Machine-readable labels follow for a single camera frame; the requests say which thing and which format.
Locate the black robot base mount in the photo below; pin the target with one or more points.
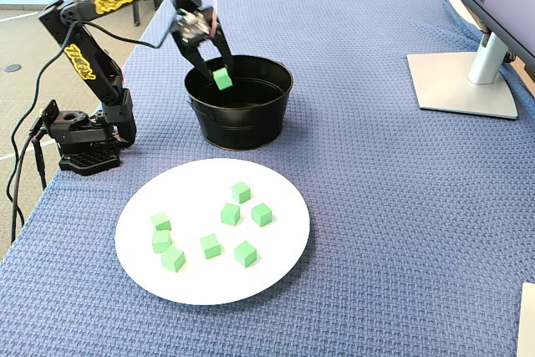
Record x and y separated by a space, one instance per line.
83 135

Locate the black metal stool frame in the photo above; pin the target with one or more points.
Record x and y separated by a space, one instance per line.
136 12

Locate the white flat sheet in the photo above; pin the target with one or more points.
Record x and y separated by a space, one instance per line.
527 323

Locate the white round plate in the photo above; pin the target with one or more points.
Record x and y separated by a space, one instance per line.
209 282

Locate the black metal bucket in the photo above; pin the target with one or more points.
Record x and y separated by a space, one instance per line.
242 131

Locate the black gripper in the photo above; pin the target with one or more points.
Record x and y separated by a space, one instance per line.
200 43

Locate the blue woven cloth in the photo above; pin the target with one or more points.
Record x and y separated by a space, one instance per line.
376 206

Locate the silver monitor stand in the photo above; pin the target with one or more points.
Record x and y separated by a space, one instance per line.
460 89

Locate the round floor outlet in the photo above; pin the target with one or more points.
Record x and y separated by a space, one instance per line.
12 67

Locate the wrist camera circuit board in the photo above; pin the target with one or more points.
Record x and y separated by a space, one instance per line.
192 30

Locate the green cube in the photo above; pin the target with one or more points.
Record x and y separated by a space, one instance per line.
262 215
241 193
161 242
210 247
172 259
222 79
245 254
160 220
230 215

